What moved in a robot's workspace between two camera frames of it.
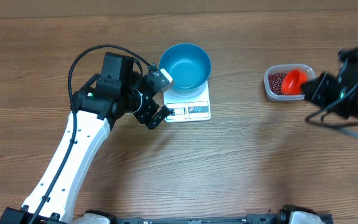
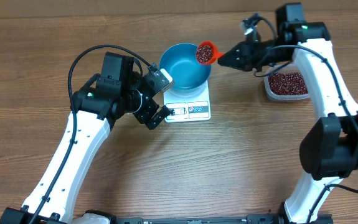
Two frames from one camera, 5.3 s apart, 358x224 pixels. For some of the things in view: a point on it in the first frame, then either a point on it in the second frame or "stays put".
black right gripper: [327, 85] → [246, 50]
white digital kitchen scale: [183, 109] stays put
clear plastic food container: [283, 83] stays put
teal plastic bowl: [187, 65] stays put
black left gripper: [145, 116] stays put
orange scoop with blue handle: [292, 82] → [207, 53]
